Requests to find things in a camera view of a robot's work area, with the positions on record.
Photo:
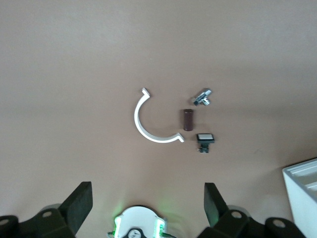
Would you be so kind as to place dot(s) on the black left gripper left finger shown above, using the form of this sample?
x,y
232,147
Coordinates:
x,y
74,213

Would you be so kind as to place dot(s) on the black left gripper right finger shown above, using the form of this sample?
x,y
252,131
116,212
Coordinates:
x,y
218,215

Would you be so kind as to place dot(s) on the white square push button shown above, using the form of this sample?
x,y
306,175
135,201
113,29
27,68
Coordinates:
x,y
205,137

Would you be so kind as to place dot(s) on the white drawer cabinet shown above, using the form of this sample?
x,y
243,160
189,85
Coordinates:
x,y
304,210

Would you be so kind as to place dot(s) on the brown ribbed cylinder piece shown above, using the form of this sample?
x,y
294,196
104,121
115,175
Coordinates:
x,y
188,120

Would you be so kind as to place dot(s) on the white semicircular clamp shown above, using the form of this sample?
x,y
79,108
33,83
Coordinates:
x,y
136,116

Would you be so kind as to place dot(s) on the silver metal connector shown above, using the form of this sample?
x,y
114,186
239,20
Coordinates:
x,y
201,97

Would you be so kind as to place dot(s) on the brown table mat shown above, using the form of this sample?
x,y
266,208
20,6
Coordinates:
x,y
74,74

